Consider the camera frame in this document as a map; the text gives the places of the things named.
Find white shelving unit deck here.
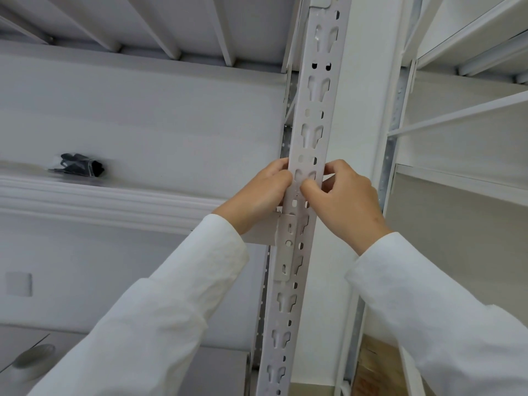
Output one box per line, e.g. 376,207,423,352
401,0,528,86

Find white shelf beam with ridges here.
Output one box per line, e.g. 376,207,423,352
0,161,225,236

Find person's left hand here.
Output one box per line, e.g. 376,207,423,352
212,158,294,236

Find black gloves in clear bag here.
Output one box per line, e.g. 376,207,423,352
48,153,106,178

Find white ribbed shelf deck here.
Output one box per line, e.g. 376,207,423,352
0,0,307,75

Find white shelf beam end bracket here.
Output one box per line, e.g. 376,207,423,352
243,209,311,282

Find person's right forearm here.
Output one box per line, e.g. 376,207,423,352
345,232,528,396

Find person's left forearm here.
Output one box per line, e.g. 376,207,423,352
28,214,250,396

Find person's right hand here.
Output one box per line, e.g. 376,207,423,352
300,159,393,256

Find white diagonal shelf brace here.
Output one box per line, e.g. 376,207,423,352
387,90,528,138

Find galvanised perforated rear upright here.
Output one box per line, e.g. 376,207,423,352
251,70,300,369

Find galvanised upright of shelving unit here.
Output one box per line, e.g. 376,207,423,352
380,61,418,213

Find white slotted shelf post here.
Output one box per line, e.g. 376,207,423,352
257,0,354,396

